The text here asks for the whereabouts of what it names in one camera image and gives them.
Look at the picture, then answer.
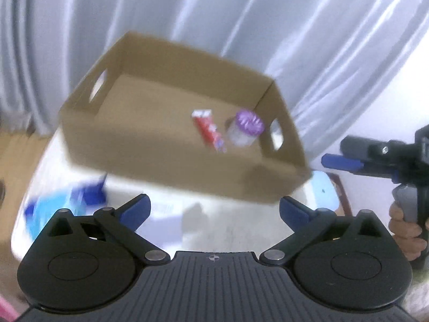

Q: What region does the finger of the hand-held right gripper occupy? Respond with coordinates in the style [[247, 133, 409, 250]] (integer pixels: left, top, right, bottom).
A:
[[321, 153, 365, 172], [340, 135, 387, 162]]

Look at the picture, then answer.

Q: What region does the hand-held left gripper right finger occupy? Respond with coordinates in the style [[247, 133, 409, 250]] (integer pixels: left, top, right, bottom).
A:
[[260, 196, 391, 267]]

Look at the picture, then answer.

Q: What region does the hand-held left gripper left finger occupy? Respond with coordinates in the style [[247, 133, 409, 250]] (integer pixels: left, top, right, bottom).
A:
[[43, 194, 170, 265]]

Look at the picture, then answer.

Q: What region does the brown cardboard box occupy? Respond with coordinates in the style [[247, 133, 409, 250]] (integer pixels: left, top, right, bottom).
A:
[[58, 31, 314, 205]]

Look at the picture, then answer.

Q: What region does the blue white plastic packet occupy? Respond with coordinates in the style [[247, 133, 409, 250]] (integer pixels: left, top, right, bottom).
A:
[[25, 174, 109, 239]]

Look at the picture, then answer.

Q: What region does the person's right hand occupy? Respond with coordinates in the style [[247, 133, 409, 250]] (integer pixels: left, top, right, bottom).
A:
[[389, 203, 429, 262]]

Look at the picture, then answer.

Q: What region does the clear jar with purple lid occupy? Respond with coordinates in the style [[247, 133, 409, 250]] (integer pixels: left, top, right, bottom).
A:
[[224, 109, 265, 147]]

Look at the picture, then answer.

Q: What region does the red white toothpaste tube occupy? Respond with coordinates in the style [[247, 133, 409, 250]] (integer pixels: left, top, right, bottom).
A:
[[191, 108, 228, 154]]

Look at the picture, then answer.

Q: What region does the person's pink clothing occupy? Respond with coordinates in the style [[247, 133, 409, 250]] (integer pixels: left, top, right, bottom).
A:
[[0, 295, 19, 322]]

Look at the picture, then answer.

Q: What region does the silver grey curtain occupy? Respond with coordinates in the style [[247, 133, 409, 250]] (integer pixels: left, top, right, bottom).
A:
[[0, 0, 429, 138]]

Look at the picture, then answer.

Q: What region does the brown wooden frame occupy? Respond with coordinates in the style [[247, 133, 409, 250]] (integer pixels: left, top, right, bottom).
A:
[[327, 173, 352, 216]]

